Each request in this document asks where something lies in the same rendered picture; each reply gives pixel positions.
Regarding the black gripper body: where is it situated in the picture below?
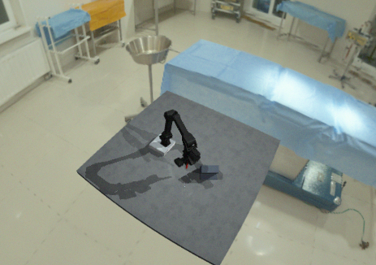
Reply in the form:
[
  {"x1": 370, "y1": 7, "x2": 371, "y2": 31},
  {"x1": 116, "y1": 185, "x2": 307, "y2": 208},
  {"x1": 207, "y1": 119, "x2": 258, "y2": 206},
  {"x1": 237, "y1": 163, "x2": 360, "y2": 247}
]
[{"x1": 174, "y1": 149, "x2": 201, "y2": 167}]

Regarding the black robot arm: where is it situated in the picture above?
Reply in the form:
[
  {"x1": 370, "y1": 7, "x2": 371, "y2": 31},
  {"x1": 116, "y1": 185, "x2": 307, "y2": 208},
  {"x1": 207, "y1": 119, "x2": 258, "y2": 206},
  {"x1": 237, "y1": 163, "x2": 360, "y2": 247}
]
[{"x1": 159, "y1": 109, "x2": 201, "y2": 166}]

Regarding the blue-grey sloped panel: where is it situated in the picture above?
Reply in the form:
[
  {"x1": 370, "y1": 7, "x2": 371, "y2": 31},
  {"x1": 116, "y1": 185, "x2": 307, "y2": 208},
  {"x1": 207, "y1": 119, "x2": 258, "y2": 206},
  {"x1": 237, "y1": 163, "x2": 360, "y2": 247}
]
[{"x1": 200, "y1": 165, "x2": 219, "y2": 180}]

